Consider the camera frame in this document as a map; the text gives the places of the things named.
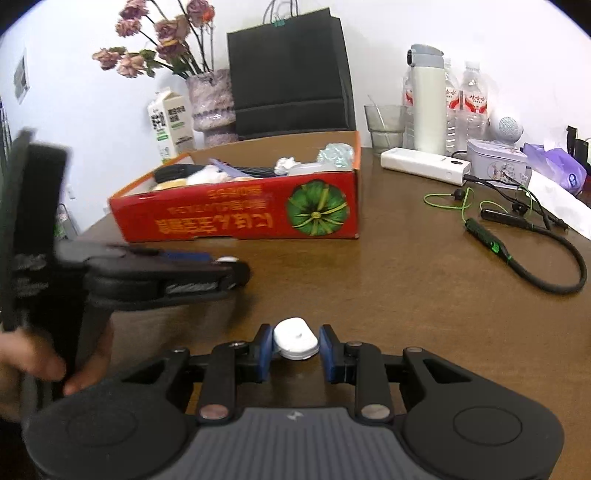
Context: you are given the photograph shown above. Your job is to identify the white thermos bottle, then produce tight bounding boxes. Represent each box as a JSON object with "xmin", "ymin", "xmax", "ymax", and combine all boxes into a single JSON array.
[{"xmin": 407, "ymin": 44, "xmax": 448, "ymax": 153}]

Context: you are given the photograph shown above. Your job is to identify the pale printed tin box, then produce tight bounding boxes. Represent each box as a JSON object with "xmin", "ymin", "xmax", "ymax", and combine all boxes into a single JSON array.
[{"xmin": 466, "ymin": 138, "xmax": 532, "ymax": 188}]

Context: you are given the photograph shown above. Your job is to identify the clear plastic water bottle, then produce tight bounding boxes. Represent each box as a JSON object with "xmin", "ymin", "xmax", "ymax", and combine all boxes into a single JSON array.
[
  {"xmin": 461, "ymin": 61, "xmax": 490, "ymax": 141},
  {"xmin": 402, "ymin": 69, "xmax": 416, "ymax": 149},
  {"xmin": 444, "ymin": 58, "xmax": 463, "ymax": 155}
]

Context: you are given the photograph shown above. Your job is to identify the small white round container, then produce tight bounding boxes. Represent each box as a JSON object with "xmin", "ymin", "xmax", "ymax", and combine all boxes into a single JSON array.
[{"xmin": 272, "ymin": 318, "xmax": 320, "ymax": 361}]

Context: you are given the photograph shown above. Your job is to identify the red cardboard box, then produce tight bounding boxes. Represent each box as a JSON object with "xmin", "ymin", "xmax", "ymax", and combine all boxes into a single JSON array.
[{"xmin": 107, "ymin": 130, "xmax": 362, "ymax": 242}]

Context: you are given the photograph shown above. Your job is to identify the black electronic device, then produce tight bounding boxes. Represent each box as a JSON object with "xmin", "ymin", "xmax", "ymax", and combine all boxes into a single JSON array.
[{"xmin": 566, "ymin": 124, "xmax": 591, "ymax": 178}]

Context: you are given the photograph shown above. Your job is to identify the black charging cable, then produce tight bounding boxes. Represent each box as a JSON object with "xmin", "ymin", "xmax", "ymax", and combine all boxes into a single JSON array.
[{"xmin": 464, "ymin": 173, "xmax": 570, "ymax": 229}]

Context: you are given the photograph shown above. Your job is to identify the clear drinking glass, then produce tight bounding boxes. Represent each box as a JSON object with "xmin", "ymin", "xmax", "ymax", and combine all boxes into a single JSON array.
[{"xmin": 364, "ymin": 104, "xmax": 408, "ymax": 155}]

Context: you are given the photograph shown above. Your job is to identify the purple tissue pack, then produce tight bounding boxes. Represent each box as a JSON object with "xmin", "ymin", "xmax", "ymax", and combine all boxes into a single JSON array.
[{"xmin": 522, "ymin": 142, "xmax": 588, "ymax": 195}]

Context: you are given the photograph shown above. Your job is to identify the person's left hand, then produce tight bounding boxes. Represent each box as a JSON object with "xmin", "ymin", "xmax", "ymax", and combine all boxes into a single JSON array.
[{"xmin": 0, "ymin": 319, "xmax": 115, "ymax": 422}]

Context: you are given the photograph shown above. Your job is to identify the white plush toy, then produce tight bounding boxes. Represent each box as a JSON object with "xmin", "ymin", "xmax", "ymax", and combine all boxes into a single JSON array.
[{"xmin": 187, "ymin": 166, "xmax": 232, "ymax": 186}]

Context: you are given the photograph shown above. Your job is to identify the brown wooden desktop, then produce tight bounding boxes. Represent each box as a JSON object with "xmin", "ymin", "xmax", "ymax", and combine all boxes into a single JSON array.
[{"xmin": 74, "ymin": 138, "xmax": 591, "ymax": 462}]

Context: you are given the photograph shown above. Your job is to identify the dried pink flowers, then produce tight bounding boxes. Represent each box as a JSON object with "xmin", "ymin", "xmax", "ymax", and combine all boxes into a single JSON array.
[{"xmin": 91, "ymin": 0, "xmax": 217, "ymax": 79}]

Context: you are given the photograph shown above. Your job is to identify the mottled purple vase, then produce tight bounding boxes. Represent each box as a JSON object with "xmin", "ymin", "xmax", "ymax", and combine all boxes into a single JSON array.
[{"xmin": 185, "ymin": 69, "xmax": 238, "ymax": 148}]

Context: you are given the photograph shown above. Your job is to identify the grey wall panel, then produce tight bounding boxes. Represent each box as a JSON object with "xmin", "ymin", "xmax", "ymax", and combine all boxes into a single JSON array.
[{"xmin": 13, "ymin": 46, "xmax": 31, "ymax": 104}]

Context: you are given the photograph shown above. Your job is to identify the white milk carton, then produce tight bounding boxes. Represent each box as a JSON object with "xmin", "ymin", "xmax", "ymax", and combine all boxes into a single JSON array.
[{"xmin": 147, "ymin": 89, "xmax": 195, "ymax": 163}]

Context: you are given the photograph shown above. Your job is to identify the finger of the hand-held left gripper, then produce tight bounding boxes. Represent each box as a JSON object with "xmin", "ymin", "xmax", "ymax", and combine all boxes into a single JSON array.
[
  {"xmin": 113, "ymin": 247, "xmax": 215, "ymax": 267},
  {"xmin": 157, "ymin": 257, "xmax": 252, "ymax": 306}
]

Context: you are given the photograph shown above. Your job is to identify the black paper bag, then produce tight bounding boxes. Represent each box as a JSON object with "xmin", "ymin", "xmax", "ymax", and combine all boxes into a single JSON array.
[{"xmin": 226, "ymin": 0, "xmax": 357, "ymax": 141}]

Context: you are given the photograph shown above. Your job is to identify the white power bank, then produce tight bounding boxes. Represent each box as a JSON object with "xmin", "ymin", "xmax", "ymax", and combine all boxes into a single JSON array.
[{"xmin": 380, "ymin": 148, "xmax": 472, "ymax": 182}]

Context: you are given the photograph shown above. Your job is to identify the white paper bag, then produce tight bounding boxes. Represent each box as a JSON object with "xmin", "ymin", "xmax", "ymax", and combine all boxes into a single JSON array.
[{"xmin": 526, "ymin": 171, "xmax": 591, "ymax": 238}]

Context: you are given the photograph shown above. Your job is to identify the white round speaker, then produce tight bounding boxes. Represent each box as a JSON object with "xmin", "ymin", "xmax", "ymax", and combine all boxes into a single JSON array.
[{"xmin": 488, "ymin": 115, "xmax": 525, "ymax": 144}]

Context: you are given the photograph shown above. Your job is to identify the glass stirring rod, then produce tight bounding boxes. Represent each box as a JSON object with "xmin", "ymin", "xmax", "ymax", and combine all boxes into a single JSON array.
[{"xmin": 367, "ymin": 95, "xmax": 386, "ymax": 132}]

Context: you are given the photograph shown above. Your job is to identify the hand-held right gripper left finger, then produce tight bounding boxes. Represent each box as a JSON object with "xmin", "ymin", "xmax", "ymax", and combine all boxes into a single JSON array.
[{"xmin": 121, "ymin": 324, "xmax": 274, "ymax": 424}]

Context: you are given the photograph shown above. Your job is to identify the purple pencil case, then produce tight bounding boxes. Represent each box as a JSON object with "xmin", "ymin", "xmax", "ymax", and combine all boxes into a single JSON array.
[{"xmin": 208, "ymin": 158, "xmax": 278, "ymax": 178}]

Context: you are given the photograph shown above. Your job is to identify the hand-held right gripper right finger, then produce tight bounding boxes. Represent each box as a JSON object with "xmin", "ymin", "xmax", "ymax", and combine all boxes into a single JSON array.
[{"xmin": 320, "ymin": 324, "xmax": 472, "ymax": 424}]

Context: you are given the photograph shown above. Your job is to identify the green black neckband earphones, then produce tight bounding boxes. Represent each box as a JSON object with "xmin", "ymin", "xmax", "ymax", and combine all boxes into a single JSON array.
[{"xmin": 424, "ymin": 187, "xmax": 587, "ymax": 294}]

